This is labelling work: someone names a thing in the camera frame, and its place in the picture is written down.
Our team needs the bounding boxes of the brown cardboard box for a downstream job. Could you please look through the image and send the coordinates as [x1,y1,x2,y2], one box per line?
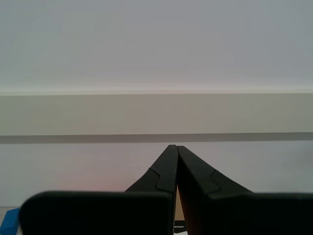
[173,185,189,235]

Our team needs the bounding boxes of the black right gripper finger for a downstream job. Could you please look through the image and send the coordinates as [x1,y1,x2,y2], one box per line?
[177,145,313,235]
[19,144,178,235]

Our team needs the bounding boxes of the blue block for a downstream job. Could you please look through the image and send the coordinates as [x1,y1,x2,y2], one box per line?
[0,208,21,235]

